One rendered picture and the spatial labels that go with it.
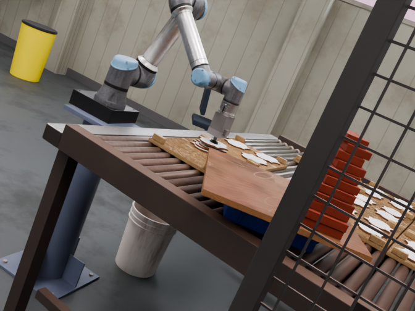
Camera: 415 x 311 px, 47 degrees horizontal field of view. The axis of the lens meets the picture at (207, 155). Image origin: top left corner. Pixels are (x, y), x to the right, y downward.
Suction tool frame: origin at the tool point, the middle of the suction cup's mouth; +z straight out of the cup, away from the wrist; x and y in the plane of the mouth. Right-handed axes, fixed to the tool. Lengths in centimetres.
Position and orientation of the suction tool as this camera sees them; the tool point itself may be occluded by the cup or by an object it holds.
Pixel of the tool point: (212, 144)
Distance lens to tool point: 215.7
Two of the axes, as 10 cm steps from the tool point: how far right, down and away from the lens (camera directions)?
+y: 4.7, -0.3, 8.8
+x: -8.0, -4.5, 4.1
